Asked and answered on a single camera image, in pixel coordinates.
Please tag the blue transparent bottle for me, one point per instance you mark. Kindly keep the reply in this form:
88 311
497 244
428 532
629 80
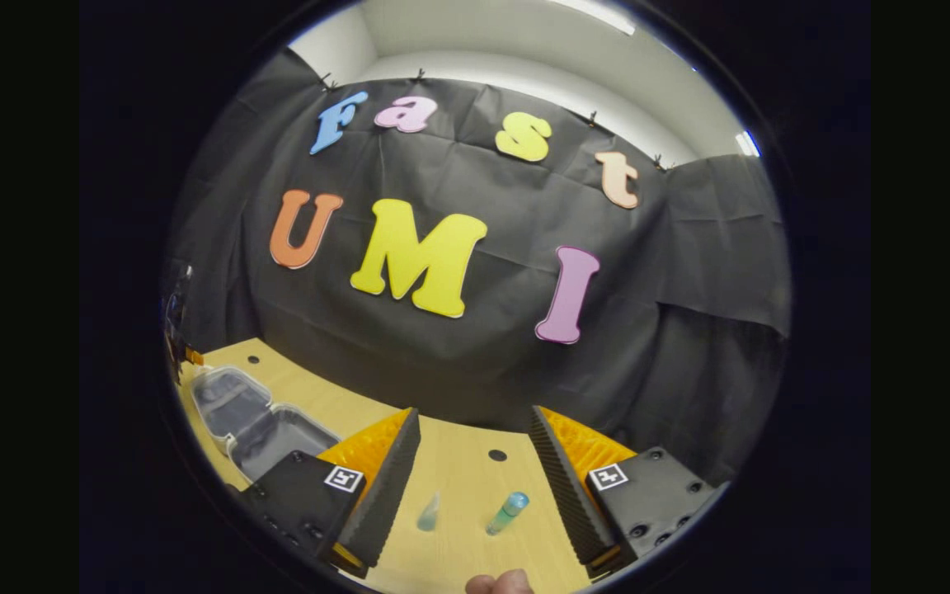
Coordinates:
508 513

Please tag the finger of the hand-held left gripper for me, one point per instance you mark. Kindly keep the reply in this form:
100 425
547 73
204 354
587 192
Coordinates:
195 357

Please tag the long ceiling light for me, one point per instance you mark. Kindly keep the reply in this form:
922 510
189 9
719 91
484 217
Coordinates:
599 12

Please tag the white blue cream tube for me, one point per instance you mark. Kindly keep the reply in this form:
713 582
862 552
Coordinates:
429 516

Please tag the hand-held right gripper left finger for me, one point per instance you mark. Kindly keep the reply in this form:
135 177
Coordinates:
384 495

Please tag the white suitcase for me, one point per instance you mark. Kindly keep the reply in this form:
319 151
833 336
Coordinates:
277 433

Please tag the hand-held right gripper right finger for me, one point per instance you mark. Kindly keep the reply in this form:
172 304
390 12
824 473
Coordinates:
570 487

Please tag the small ceiling light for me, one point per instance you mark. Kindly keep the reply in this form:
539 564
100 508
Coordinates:
747 143

